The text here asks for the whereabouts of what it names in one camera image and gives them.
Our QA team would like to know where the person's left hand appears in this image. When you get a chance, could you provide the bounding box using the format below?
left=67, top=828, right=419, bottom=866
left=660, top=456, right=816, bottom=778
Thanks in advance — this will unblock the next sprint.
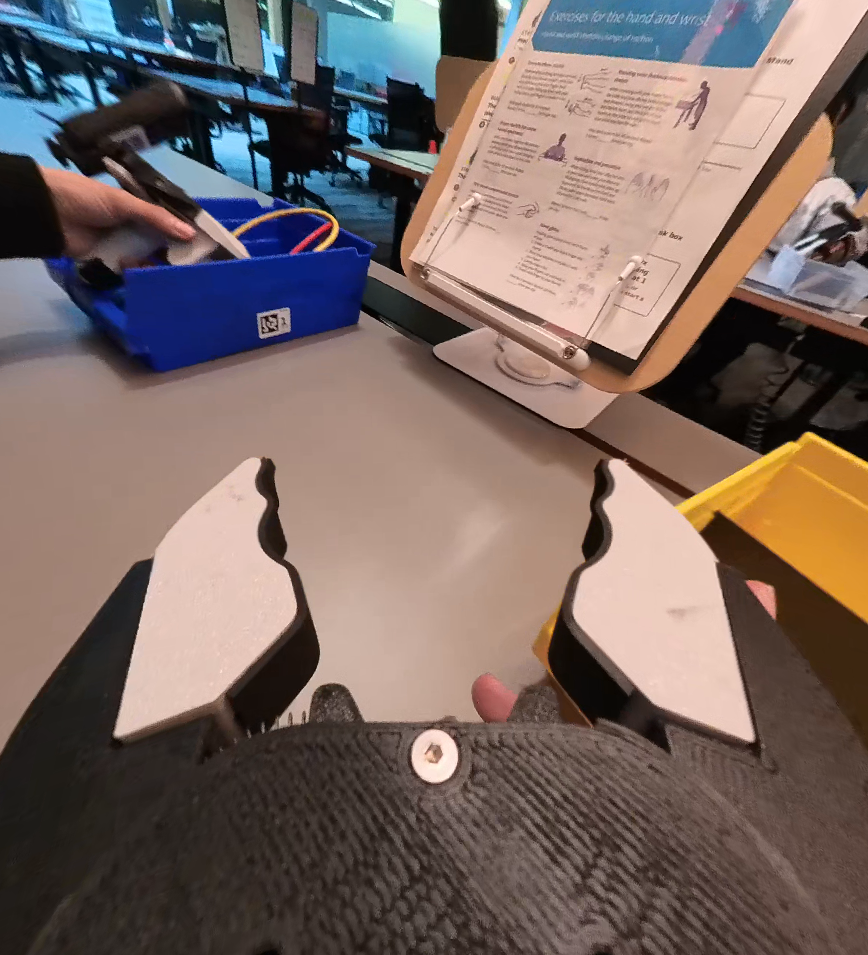
left=39, top=168, right=198, bottom=260

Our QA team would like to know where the person's left forearm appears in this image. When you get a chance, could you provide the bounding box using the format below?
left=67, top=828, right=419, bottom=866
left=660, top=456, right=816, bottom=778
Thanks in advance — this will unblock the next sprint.
left=0, top=145, right=67, bottom=283

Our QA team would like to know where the printed instruction sheet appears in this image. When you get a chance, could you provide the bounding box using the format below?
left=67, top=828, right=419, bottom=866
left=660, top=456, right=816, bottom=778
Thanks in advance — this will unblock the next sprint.
left=410, top=0, right=868, bottom=367

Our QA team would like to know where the clear plastic box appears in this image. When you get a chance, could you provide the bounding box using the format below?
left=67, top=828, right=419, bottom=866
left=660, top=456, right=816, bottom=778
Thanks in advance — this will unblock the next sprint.
left=747, top=250, right=868, bottom=310

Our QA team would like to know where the yellow network cable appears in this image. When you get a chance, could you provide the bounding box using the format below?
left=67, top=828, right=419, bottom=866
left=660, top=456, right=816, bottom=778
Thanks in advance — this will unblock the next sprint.
left=231, top=207, right=341, bottom=256

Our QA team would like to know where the yellow storage bin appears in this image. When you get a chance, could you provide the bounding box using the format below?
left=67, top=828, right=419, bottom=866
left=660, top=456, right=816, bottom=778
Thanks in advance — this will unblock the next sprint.
left=534, top=433, right=868, bottom=852

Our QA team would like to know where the grey desk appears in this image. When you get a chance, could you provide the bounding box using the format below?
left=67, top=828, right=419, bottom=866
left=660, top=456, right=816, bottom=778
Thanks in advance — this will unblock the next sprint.
left=0, top=145, right=771, bottom=848

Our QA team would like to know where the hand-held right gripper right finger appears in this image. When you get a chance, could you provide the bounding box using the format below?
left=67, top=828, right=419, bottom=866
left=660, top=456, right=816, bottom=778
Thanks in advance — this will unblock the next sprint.
left=548, top=457, right=761, bottom=749

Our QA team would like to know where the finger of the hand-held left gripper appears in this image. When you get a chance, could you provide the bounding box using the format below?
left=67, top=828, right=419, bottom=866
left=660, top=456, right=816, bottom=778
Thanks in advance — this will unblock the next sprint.
left=102, top=151, right=252, bottom=262

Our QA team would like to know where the black office chair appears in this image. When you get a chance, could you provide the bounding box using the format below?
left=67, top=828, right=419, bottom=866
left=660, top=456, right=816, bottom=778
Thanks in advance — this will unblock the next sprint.
left=385, top=78, right=435, bottom=150

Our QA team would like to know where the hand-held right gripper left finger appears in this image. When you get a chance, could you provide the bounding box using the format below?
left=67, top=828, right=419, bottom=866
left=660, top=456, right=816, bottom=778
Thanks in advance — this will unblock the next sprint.
left=112, top=457, right=321, bottom=746

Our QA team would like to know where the white notice board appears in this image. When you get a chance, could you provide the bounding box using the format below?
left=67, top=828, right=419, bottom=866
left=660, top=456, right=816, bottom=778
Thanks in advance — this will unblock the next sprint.
left=224, top=0, right=265, bottom=74
left=290, top=3, right=320, bottom=85

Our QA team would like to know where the blue storage bin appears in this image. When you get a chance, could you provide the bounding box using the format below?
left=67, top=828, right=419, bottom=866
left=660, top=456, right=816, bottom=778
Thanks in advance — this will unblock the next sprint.
left=46, top=197, right=375, bottom=373

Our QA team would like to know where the person's right hand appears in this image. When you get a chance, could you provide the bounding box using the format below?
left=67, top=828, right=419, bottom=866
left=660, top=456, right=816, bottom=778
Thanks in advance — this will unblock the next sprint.
left=471, top=673, right=519, bottom=723

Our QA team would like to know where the black monitor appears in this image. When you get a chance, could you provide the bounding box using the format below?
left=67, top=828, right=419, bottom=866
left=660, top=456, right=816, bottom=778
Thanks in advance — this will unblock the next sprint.
left=440, top=0, right=498, bottom=61

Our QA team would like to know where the wooden document stand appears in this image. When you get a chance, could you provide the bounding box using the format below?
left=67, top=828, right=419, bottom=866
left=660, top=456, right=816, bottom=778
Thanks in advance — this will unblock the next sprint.
left=400, top=0, right=868, bottom=430

